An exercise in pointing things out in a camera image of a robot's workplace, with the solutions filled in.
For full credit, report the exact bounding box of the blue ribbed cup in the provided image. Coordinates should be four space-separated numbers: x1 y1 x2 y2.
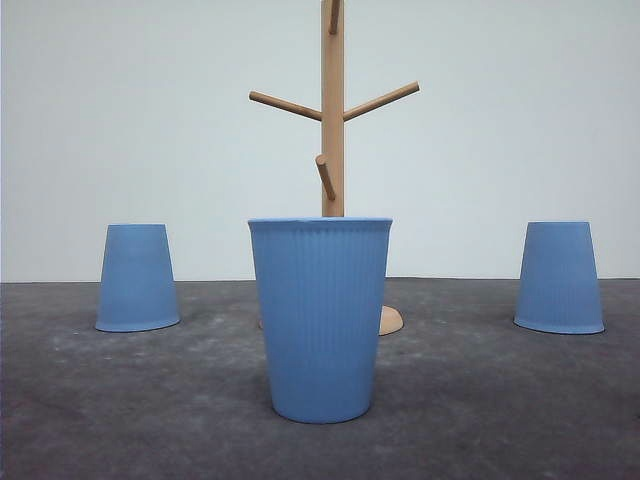
248 217 393 424
95 223 180 332
513 221 604 335

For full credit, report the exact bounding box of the wooden cup tree stand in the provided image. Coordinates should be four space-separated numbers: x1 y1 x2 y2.
248 0 420 337

